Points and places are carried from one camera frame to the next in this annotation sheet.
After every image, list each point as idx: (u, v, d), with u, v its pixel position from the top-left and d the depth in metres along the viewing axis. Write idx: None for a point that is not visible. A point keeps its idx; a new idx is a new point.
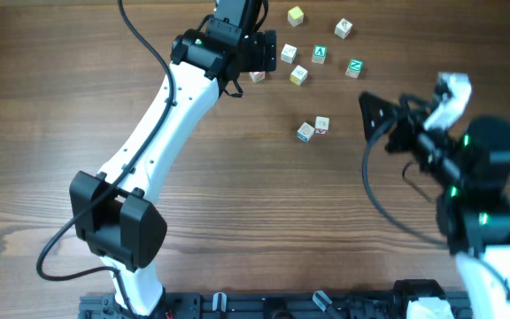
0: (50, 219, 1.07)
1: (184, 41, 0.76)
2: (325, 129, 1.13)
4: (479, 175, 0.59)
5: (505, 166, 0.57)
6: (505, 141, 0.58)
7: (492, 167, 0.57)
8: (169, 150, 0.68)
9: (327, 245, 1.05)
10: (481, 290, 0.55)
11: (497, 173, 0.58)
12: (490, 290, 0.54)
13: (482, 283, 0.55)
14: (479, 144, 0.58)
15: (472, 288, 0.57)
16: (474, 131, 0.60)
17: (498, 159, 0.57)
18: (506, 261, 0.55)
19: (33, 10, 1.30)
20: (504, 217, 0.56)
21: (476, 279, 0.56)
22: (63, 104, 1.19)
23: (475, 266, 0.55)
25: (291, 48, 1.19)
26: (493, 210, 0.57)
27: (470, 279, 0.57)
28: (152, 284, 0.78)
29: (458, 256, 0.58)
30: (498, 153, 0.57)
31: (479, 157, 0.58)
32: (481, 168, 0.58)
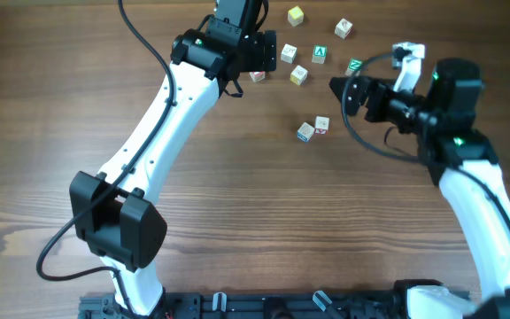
0: (50, 219, 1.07)
1: (184, 41, 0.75)
2: (325, 129, 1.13)
4: (448, 106, 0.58)
5: (471, 94, 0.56)
6: (463, 71, 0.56)
7: (459, 97, 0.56)
8: (169, 150, 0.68)
9: (327, 245, 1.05)
10: (464, 198, 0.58)
11: (464, 101, 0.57)
12: (470, 194, 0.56)
13: (463, 191, 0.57)
14: (442, 75, 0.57)
15: (457, 199, 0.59)
16: (438, 68, 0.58)
17: (461, 88, 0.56)
18: (482, 168, 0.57)
19: (33, 10, 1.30)
20: (479, 147, 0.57)
21: (459, 190, 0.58)
22: (63, 104, 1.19)
23: (455, 178, 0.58)
25: (291, 48, 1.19)
26: (467, 139, 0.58)
27: (455, 194, 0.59)
28: (152, 284, 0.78)
29: (441, 179, 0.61)
30: (462, 81, 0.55)
31: (444, 89, 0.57)
32: (447, 99, 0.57)
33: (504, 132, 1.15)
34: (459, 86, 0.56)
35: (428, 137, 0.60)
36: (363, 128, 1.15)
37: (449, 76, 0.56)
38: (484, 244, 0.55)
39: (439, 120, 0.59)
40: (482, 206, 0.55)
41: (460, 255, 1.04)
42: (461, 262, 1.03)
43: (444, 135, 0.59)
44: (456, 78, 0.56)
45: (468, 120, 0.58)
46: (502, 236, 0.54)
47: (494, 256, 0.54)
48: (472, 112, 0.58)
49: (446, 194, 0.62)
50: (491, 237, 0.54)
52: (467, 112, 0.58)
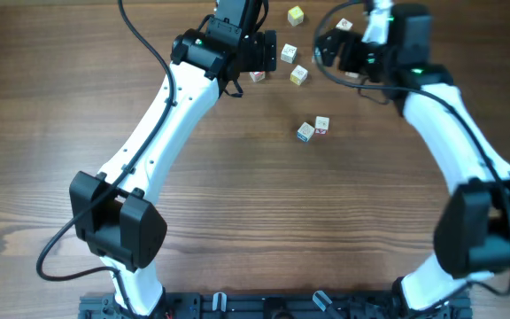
0: (50, 219, 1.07)
1: (184, 41, 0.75)
2: (325, 129, 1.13)
4: (404, 40, 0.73)
5: (421, 27, 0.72)
6: (413, 11, 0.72)
7: (411, 29, 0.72)
8: (169, 150, 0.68)
9: (327, 245, 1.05)
10: (426, 115, 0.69)
11: (416, 35, 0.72)
12: (430, 110, 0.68)
13: (425, 110, 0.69)
14: (396, 14, 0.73)
15: (421, 120, 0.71)
16: (391, 12, 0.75)
17: (413, 23, 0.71)
18: (442, 90, 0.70)
19: (33, 10, 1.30)
20: (435, 73, 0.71)
21: (421, 110, 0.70)
22: (63, 104, 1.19)
23: (418, 99, 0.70)
25: (291, 48, 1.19)
26: (426, 69, 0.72)
27: (419, 115, 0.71)
28: (152, 284, 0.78)
29: (405, 107, 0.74)
30: (413, 16, 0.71)
31: (398, 25, 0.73)
32: (402, 34, 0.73)
33: (504, 132, 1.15)
34: (410, 21, 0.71)
35: (392, 69, 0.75)
36: (363, 128, 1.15)
37: (399, 14, 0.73)
38: (448, 148, 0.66)
39: (399, 53, 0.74)
40: (442, 118, 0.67)
41: None
42: None
43: (405, 65, 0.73)
44: (406, 14, 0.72)
45: (422, 51, 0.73)
46: (463, 138, 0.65)
47: (459, 159, 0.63)
48: (425, 45, 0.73)
49: (413, 120, 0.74)
50: (451, 136, 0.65)
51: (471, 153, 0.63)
52: (421, 44, 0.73)
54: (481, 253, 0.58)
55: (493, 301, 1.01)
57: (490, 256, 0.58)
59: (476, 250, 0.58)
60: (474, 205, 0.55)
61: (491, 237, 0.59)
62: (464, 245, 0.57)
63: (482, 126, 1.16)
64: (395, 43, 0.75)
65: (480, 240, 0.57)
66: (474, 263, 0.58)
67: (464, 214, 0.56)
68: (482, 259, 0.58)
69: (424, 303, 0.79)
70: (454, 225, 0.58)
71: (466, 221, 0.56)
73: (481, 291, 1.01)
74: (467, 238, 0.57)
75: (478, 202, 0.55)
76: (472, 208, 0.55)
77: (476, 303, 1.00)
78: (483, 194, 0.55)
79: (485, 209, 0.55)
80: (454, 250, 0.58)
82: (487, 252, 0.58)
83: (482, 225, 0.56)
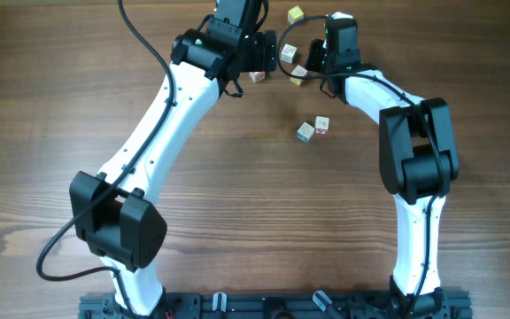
0: (50, 219, 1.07)
1: (184, 41, 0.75)
2: (325, 129, 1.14)
4: (338, 47, 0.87)
5: (350, 36, 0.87)
6: (343, 25, 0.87)
7: (342, 39, 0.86)
8: (169, 150, 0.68)
9: (327, 245, 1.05)
10: (359, 91, 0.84)
11: (346, 41, 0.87)
12: (357, 85, 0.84)
13: (354, 85, 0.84)
14: (330, 27, 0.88)
15: (359, 97, 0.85)
16: (327, 26, 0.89)
17: (343, 33, 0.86)
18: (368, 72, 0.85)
19: (33, 10, 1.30)
20: (365, 67, 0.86)
21: (353, 87, 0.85)
22: (64, 104, 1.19)
23: (349, 81, 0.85)
25: (291, 48, 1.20)
26: (358, 66, 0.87)
27: (355, 93, 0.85)
28: (152, 283, 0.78)
29: (345, 95, 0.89)
30: (343, 28, 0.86)
31: (332, 35, 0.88)
32: (336, 42, 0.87)
33: (503, 132, 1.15)
34: (340, 32, 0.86)
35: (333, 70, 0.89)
36: (363, 128, 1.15)
37: (330, 26, 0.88)
38: (374, 105, 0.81)
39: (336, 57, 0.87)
40: (368, 86, 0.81)
41: (461, 255, 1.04)
42: (461, 262, 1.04)
43: (342, 66, 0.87)
44: (337, 27, 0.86)
45: (354, 55, 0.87)
46: (382, 91, 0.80)
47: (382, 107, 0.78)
48: (355, 50, 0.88)
49: (353, 101, 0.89)
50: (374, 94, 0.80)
51: (391, 97, 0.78)
52: (352, 50, 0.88)
54: (413, 169, 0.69)
55: (493, 301, 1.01)
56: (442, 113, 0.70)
57: (421, 170, 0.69)
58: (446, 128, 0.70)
59: (411, 165, 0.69)
60: (392, 122, 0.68)
61: (422, 157, 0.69)
62: (397, 162, 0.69)
63: (482, 126, 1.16)
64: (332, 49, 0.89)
65: (410, 155, 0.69)
66: (411, 179, 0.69)
67: (388, 133, 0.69)
68: (416, 174, 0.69)
69: (414, 282, 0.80)
70: (386, 149, 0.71)
71: (391, 137, 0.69)
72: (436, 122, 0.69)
73: (481, 291, 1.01)
74: (397, 155, 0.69)
75: (396, 122, 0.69)
76: (392, 127, 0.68)
77: (476, 302, 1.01)
78: (401, 116, 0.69)
79: (405, 127, 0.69)
80: (393, 170, 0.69)
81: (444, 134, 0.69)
82: (419, 168, 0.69)
83: (406, 141, 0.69)
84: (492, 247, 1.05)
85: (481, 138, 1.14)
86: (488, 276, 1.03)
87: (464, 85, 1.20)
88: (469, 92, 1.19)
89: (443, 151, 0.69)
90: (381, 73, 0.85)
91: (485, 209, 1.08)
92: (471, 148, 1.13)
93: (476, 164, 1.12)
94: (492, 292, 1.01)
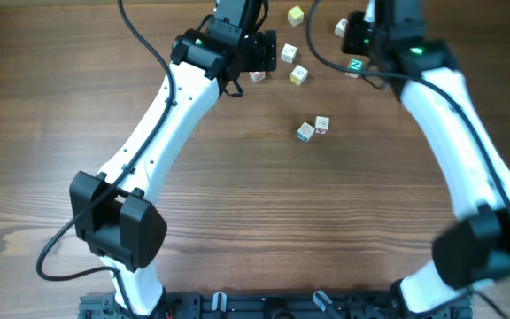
0: (50, 219, 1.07)
1: (184, 40, 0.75)
2: (325, 129, 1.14)
4: (395, 14, 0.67)
5: (410, 3, 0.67)
6: None
7: (400, 4, 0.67)
8: (169, 150, 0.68)
9: (327, 245, 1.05)
10: (426, 110, 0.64)
11: (406, 5, 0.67)
12: (434, 105, 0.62)
13: (427, 104, 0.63)
14: None
15: (425, 115, 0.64)
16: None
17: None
18: (440, 70, 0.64)
19: (32, 10, 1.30)
20: (436, 51, 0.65)
21: (420, 100, 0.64)
22: (64, 104, 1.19)
23: (419, 87, 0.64)
25: (291, 48, 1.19)
26: (421, 42, 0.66)
27: (418, 105, 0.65)
28: (152, 284, 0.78)
29: (403, 92, 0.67)
30: None
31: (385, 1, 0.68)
32: (390, 10, 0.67)
33: (503, 132, 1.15)
34: None
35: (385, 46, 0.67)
36: (363, 128, 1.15)
37: None
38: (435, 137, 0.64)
39: (391, 30, 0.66)
40: (444, 117, 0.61)
41: None
42: None
43: (400, 39, 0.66)
44: None
45: (417, 26, 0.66)
46: (467, 143, 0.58)
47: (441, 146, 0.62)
48: (417, 20, 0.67)
49: (412, 109, 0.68)
50: (454, 139, 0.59)
51: (476, 163, 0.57)
52: (414, 19, 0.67)
54: (488, 274, 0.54)
55: None
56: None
57: (498, 271, 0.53)
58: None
59: (484, 270, 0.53)
60: (482, 229, 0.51)
61: (502, 259, 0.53)
62: (464, 265, 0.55)
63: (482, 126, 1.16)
64: (385, 18, 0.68)
65: (490, 262, 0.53)
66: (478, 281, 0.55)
67: (475, 242, 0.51)
68: (488, 274, 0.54)
69: (423, 307, 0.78)
70: (464, 245, 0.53)
71: (475, 239, 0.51)
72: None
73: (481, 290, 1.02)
74: (471, 257, 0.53)
75: (487, 229, 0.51)
76: (483, 229, 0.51)
77: (475, 302, 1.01)
78: (492, 221, 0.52)
79: (496, 236, 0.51)
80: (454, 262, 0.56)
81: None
82: (496, 273, 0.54)
83: (490, 245, 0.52)
84: None
85: None
86: None
87: None
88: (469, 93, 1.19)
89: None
90: (461, 80, 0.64)
91: None
92: None
93: None
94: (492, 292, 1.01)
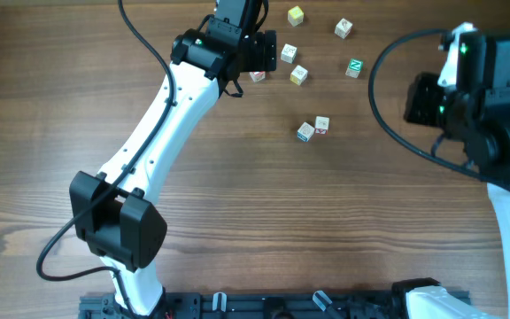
0: (50, 219, 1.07)
1: (184, 41, 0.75)
2: (325, 129, 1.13)
4: (492, 77, 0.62)
5: None
6: None
7: (499, 66, 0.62)
8: (169, 150, 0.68)
9: (327, 245, 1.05)
10: None
11: (508, 66, 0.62)
12: None
13: None
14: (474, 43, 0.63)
15: None
16: (469, 42, 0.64)
17: (504, 53, 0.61)
18: None
19: (32, 10, 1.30)
20: None
21: None
22: (64, 104, 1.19)
23: None
25: (291, 48, 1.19)
26: None
27: None
28: (152, 285, 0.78)
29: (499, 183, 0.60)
30: (502, 42, 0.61)
31: (476, 57, 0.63)
32: (486, 73, 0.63)
33: None
34: (498, 48, 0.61)
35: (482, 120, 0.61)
36: (363, 128, 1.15)
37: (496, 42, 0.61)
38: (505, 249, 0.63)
39: (493, 95, 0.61)
40: None
41: (460, 255, 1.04)
42: (461, 262, 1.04)
43: (501, 111, 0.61)
44: (493, 39, 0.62)
45: None
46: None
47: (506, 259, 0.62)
48: None
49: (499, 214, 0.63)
50: None
51: None
52: None
54: None
55: (493, 301, 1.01)
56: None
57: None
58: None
59: None
60: None
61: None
62: None
63: None
64: (476, 80, 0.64)
65: None
66: None
67: None
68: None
69: None
70: None
71: None
72: None
73: (481, 291, 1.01)
74: None
75: None
76: None
77: (475, 302, 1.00)
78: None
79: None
80: None
81: None
82: None
83: None
84: (491, 247, 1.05)
85: None
86: (488, 276, 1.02)
87: None
88: None
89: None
90: None
91: (485, 209, 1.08)
92: None
93: None
94: (493, 292, 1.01)
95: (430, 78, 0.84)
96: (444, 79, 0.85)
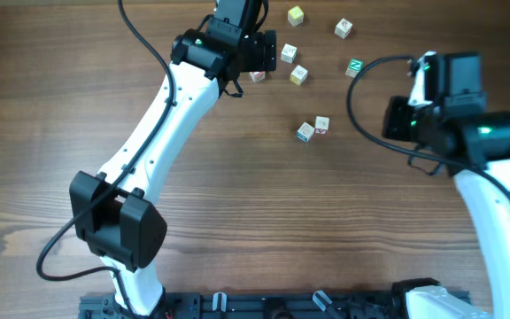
0: (50, 219, 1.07)
1: (184, 41, 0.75)
2: (325, 129, 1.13)
4: (450, 89, 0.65)
5: (468, 75, 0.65)
6: (465, 61, 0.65)
7: (456, 79, 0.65)
8: (169, 150, 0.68)
9: (327, 245, 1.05)
10: (486, 210, 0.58)
11: (463, 78, 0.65)
12: (496, 208, 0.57)
13: (488, 203, 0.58)
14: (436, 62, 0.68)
15: (479, 211, 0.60)
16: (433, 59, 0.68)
17: (459, 66, 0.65)
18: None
19: (32, 10, 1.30)
20: (506, 127, 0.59)
21: (479, 195, 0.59)
22: (63, 104, 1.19)
23: (481, 184, 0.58)
25: (291, 48, 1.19)
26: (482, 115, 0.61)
27: (475, 198, 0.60)
28: (152, 284, 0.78)
29: (463, 175, 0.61)
30: (456, 58, 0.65)
31: (436, 72, 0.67)
32: (444, 86, 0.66)
33: None
34: (453, 64, 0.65)
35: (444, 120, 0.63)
36: (363, 128, 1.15)
37: (448, 59, 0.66)
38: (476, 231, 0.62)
39: (450, 104, 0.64)
40: (506, 225, 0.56)
41: (460, 255, 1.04)
42: (461, 262, 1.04)
43: (458, 112, 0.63)
44: (449, 58, 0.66)
45: (475, 97, 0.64)
46: None
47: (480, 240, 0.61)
48: (476, 91, 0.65)
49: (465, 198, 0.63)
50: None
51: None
52: (473, 91, 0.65)
54: None
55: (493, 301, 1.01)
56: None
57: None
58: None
59: None
60: None
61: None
62: None
63: None
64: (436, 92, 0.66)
65: None
66: None
67: None
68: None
69: None
70: None
71: None
72: None
73: (481, 291, 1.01)
74: None
75: None
76: None
77: (476, 302, 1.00)
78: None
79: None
80: None
81: None
82: None
83: None
84: None
85: None
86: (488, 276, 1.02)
87: None
88: None
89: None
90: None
91: None
92: None
93: None
94: None
95: (404, 97, 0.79)
96: (413, 97, 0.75)
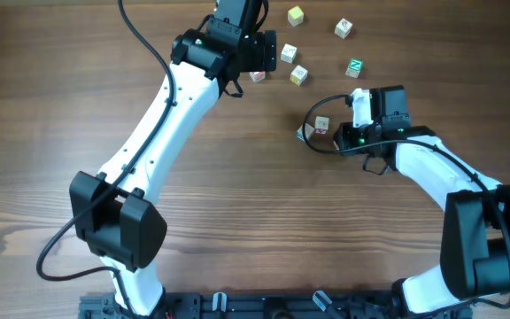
0: (50, 219, 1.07)
1: (184, 41, 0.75)
2: (325, 129, 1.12)
4: (384, 109, 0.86)
5: (397, 100, 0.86)
6: (393, 92, 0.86)
7: (389, 102, 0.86)
8: (169, 150, 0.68)
9: (327, 245, 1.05)
10: (414, 160, 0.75)
11: (393, 102, 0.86)
12: (416, 152, 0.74)
13: (411, 152, 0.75)
14: (374, 91, 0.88)
15: (413, 166, 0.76)
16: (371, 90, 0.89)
17: (390, 94, 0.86)
18: (424, 137, 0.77)
19: (32, 10, 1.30)
20: (417, 131, 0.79)
21: (407, 154, 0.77)
22: (63, 104, 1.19)
23: (405, 146, 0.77)
25: (291, 48, 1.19)
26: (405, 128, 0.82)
27: (409, 161, 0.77)
28: (152, 284, 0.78)
29: (396, 159, 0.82)
30: (388, 89, 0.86)
31: (376, 98, 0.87)
32: (381, 107, 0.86)
33: (503, 132, 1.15)
34: (386, 94, 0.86)
35: (379, 135, 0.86)
36: None
37: (380, 90, 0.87)
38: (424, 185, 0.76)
39: (383, 121, 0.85)
40: (428, 157, 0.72)
41: None
42: None
43: (390, 128, 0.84)
44: (382, 88, 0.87)
45: (404, 118, 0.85)
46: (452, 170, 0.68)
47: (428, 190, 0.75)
48: (405, 113, 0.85)
49: (408, 172, 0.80)
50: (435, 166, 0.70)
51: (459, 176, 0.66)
52: (402, 113, 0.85)
54: (486, 271, 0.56)
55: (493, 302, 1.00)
56: None
57: (494, 276, 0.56)
58: None
59: (483, 266, 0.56)
60: (466, 208, 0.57)
61: (496, 252, 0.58)
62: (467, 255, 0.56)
63: (482, 126, 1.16)
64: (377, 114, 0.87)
65: (483, 252, 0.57)
66: (482, 282, 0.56)
67: (459, 223, 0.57)
68: (489, 278, 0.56)
69: (423, 310, 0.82)
70: (451, 240, 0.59)
71: (459, 229, 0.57)
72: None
73: None
74: (467, 250, 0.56)
75: (472, 209, 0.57)
76: (467, 213, 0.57)
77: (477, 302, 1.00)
78: (475, 202, 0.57)
79: (480, 217, 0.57)
80: (459, 267, 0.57)
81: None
82: (495, 270, 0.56)
83: (483, 240, 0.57)
84: None
85: (481, 139, 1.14)
86: None
87: (463, 86, 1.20)
88: (468, 93, 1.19)
89: None
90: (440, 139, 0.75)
91: None
92: (471, 149, 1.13)
93: (475, 164, 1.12)
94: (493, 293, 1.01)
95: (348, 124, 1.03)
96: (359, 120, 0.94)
